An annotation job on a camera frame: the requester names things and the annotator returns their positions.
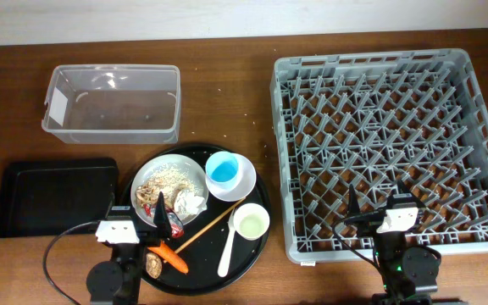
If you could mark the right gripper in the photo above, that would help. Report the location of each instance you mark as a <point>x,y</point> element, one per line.
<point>353,207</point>

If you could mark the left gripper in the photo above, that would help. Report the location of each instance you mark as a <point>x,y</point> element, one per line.
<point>160,224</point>

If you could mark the rice and peanut shells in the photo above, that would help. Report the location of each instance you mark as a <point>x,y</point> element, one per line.
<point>169,180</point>

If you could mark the red snack wrapper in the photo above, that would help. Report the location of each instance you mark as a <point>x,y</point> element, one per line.
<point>177,227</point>

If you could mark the white tissue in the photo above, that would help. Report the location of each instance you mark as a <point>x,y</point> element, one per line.
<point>188,205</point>

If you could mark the grey plate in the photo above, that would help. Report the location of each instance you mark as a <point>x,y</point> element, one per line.
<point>192,168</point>

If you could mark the blue plastic cup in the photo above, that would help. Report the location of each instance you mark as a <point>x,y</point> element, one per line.
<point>222,169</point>

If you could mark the wooden chopstick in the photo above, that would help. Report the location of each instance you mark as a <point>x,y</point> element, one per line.
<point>209,226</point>

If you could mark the white plastic fork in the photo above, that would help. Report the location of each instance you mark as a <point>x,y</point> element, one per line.
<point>224,262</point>

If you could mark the small white cup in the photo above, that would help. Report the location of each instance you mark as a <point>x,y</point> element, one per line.
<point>251,221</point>

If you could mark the white shallow bowl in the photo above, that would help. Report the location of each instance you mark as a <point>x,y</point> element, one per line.
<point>246,180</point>

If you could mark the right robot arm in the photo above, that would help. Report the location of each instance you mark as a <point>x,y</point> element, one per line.
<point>408,272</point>

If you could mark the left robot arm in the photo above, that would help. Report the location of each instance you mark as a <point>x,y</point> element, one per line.
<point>118,280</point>

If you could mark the grey dishwasher rack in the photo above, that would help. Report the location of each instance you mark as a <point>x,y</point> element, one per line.
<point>369,120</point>

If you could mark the orange carrot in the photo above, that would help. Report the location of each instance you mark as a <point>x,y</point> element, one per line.
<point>170,256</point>

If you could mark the brown mushroom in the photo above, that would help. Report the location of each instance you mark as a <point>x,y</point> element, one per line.
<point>153,265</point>

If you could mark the round black tray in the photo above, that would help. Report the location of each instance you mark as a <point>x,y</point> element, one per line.
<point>202,255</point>

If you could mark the black rectangular tray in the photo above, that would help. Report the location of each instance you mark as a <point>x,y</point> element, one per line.
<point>45,198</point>

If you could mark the clear plastic bin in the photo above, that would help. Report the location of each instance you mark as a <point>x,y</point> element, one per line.
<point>114,104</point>

